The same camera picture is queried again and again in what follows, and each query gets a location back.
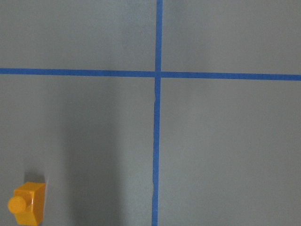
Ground blue tape grid lines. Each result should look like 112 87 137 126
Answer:
0 0 301 226

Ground orange toy block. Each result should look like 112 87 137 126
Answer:
8 182 46 226

